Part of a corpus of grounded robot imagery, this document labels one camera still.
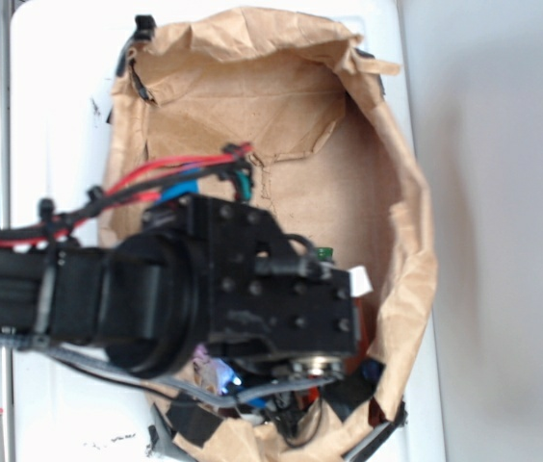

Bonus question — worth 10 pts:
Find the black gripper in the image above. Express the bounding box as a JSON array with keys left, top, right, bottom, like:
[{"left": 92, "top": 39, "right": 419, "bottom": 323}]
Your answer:
[{"left": 142, "top": 193, "right": 356, "bottom": 377}]

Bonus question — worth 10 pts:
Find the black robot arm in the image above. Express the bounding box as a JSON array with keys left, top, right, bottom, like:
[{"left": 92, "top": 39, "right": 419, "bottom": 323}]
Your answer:
[{"left": 0, "top": 194, "right": 359, "bottom": 378}]

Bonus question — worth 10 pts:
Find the orange toy carrot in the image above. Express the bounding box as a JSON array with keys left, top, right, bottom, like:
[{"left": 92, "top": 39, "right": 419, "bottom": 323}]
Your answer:
[{"left": 317, "top": 246, "right": 334, "bottom": 263}]

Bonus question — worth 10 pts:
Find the blue plastic bottle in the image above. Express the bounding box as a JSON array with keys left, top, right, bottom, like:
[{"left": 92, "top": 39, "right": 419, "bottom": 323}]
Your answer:
[{"left": 158, "top": 180, "right": 199, "bottom": 202}]

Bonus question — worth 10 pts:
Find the brown paper bag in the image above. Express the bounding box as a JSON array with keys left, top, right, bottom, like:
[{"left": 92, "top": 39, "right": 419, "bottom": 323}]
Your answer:
[{"left": 104, "top": 7, "right": 437, "bottom": 461}]

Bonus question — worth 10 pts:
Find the white plastic tray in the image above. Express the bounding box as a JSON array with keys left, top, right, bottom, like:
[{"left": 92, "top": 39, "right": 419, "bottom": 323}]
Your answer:
[{"left": 11, "top": 1, "right": 447, "bottom": 461}]

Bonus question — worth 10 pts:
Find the red and black cable bundle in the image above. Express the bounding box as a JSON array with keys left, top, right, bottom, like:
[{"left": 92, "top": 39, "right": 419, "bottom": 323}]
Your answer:
[{"left": 0, "top": 141, "right": 256, "bottom": 249}]

